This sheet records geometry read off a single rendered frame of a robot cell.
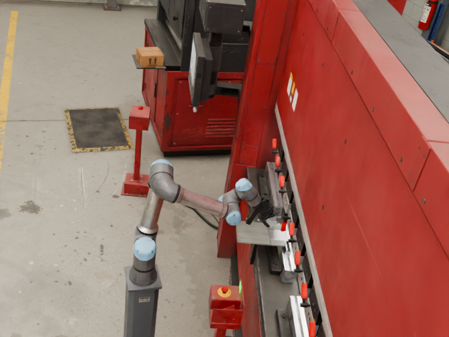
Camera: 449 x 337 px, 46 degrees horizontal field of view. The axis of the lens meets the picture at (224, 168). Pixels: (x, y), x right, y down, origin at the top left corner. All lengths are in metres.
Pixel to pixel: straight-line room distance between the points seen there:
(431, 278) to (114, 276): 2.99
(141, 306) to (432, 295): 1.95
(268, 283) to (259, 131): 1.15
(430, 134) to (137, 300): 1.98
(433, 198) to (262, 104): 2.30
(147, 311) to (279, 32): 1.79
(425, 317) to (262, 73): 2.32
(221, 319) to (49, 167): 2.80
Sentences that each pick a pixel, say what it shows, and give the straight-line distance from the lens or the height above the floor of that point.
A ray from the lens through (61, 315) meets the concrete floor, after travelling 3.83.
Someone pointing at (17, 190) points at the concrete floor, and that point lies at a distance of 4.90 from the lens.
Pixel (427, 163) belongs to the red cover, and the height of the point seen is 2.26.
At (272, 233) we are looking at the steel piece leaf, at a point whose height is 1.00.
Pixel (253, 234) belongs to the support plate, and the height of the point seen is 1.00.
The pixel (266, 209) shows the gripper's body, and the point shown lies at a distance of 2.85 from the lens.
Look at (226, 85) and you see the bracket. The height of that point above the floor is 1.21.
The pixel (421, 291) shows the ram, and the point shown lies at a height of 2.00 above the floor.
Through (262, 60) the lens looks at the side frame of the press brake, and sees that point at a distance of 3.38.
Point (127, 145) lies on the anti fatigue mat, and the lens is 5.47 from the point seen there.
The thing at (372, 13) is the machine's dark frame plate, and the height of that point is 2.30.
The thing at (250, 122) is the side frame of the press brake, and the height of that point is 1.23.
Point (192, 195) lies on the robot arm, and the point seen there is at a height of 1.34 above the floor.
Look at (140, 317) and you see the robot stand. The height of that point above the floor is 0.54.
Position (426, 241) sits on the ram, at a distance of 1.38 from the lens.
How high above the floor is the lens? 2.88
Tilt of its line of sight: 33 degrees down
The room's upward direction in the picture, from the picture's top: 9 degrees clockwise
